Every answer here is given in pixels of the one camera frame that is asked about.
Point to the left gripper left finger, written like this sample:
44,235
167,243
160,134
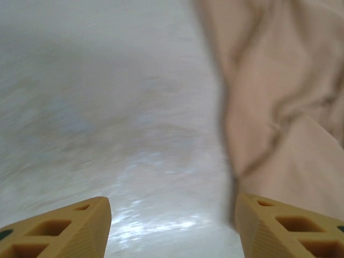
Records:
67,233

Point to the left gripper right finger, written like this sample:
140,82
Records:
268,231

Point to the tan t-shirt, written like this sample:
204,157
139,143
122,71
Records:
282,80

